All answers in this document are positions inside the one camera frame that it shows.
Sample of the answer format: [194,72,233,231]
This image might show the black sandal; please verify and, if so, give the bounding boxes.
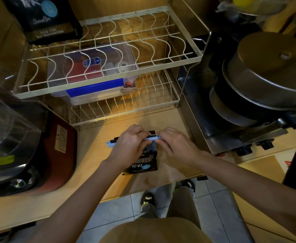
[140,192,156,213]
[181,179,197,193]

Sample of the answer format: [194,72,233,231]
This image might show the clear plastic blender jug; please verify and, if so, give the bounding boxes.
[0,45,42,190]

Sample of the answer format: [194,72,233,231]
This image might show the person's left hand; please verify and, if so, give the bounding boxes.
[105,124,152,172]

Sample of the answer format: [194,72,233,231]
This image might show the white tape roll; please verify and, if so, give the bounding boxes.
[117,60,131,73]

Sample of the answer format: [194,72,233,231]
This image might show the clear box with blue handle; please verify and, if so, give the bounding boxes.
[48,42,140,107]

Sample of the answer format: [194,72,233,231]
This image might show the person's right forearm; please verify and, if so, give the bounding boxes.
[193,150,296,241]

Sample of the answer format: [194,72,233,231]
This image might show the clear plastic bag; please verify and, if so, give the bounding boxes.
[215,0,290,23]

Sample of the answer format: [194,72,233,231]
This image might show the olive trousers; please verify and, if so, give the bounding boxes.
[98,184,213,243]

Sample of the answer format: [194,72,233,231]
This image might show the yellow round object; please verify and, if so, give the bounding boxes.
[231,0,256,7]

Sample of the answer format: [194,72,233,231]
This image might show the cardboard box red print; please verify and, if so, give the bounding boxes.
[233,146,296,243]

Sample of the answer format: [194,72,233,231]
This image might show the light blue bag clip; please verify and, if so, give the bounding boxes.
[106,135,161,149]

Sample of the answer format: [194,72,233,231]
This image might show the steel tabletop stove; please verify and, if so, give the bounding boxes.
[177,30,296,157]

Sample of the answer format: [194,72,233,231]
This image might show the steel pot with lid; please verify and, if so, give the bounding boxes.
[223,31,296,112]

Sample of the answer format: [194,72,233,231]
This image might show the red kitchen appliance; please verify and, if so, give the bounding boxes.
[0,108,78,198]

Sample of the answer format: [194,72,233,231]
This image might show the person's left forearm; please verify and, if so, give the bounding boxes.
[26,159,124,243]

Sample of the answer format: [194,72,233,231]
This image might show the small red black box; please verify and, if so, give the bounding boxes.
[121,79,137,90]

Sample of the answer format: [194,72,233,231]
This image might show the grey steel pan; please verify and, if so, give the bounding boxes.
[209,86,262,127]

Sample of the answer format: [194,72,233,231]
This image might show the white wire dish rack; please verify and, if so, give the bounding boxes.
[12,0,212,127]

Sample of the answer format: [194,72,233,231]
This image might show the black coffee bag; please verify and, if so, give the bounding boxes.
[1,0,83,46]
[112,130,160,175]

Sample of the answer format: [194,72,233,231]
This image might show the red packet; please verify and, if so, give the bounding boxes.
[67,58,104,83]

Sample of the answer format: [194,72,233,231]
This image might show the person's right hand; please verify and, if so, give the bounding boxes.
[155,127,204,166]

